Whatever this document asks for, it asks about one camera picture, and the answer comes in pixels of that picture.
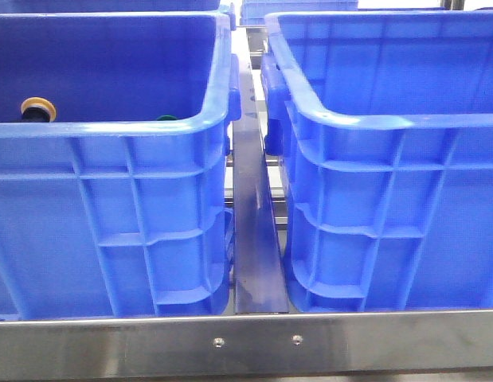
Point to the yellow push button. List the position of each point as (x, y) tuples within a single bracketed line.
[(38, 109)]

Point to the blue bin with buttons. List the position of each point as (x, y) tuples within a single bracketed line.
[(106, 212)]

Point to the green push button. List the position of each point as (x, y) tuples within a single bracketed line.
[(166, 118)]

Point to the blue empty target bin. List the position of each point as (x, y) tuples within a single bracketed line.
[(383, 123)]

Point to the blue bin right rear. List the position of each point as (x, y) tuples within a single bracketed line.
[(253, 12)]

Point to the blue bin behind source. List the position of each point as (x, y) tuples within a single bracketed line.
[(93, 6)]

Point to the steel front rail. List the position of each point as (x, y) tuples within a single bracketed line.
[(246, 345)]

